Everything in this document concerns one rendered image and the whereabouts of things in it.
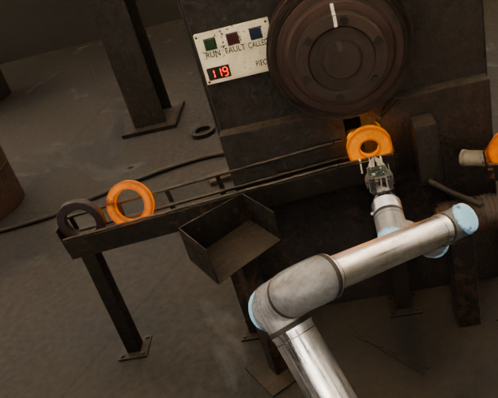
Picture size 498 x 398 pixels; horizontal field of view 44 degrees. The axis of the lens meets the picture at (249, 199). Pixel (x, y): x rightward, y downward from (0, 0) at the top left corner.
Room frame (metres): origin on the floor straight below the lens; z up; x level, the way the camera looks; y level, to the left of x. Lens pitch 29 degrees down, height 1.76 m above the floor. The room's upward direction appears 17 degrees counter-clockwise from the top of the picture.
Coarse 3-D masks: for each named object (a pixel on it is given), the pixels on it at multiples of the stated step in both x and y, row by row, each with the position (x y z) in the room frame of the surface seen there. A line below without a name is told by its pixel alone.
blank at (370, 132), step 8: (360, 128) 1.92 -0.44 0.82; (368, 128) 1.90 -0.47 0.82; (376, 128) 1.90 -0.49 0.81; (352, 136) 1.92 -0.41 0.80; (360, 136) 1.91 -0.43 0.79; (368, 136) 1.90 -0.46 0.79; (376, 136) 1.90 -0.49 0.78; (384, 136) 1.89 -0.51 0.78; (352, 144) 1.91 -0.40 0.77; (360, 144) 1.91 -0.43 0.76; (384, 144) 1.89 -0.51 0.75; (352, 152) 1.91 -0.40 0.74; (360, 152) 1.91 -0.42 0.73; (376, 152) 1.90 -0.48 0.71; (384, 152) 1.89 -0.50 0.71; (368, 160) 1.90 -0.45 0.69
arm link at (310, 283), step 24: (432, 216) 1.39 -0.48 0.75; (456, 216) 1.37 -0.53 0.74; (384, 240) 1.27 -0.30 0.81; (408, 240) 1.28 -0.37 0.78; (432, 240) 1.31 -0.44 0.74; (456, 240) 1.36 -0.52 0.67; (312, 264) 1.16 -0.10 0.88; (336, 264) 1.16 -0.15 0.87; (360, 264) 1.19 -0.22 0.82; (384, 264) 1.22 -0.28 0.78; (288, 288) 1.14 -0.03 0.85; (312, 288) 1.12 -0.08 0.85; (336, 288) 1.12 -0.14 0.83; (288, 312) 1.13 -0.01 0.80
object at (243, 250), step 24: (216, 216) 1.84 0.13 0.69; (240, 216) 1.88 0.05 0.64; (264, 216) 1.77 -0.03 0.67; (192, 240) 1.69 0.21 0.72; (216, 240) 1.83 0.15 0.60; (240, 240) 1.78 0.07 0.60; (264, 240) 1.73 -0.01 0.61; (216, 264) 1.70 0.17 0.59; (240, 264) 1.66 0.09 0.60; (264, 336) 1.72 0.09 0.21; (264, 360) 1.81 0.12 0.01; (264, 384) 1.69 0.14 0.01; (288, 384) 1.66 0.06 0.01
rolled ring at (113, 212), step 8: (120, 184) 2.13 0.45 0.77; (128, 184) 2.12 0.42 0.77; (136, 184) 2.11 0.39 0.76; (112, 192) 2.13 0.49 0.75; (120, 192) 2.15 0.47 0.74; (144, 192) 2.10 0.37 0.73; (112, 200) 2.12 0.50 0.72; (144, 200) 2.09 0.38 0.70; (152, 200) 2.09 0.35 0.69; (112, 208) 2.11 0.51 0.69; (144, 208) 2.08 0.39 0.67; (152, 208) 2.07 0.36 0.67; (112, 216) 2.10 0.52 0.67; (120, 216) 2.10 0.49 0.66
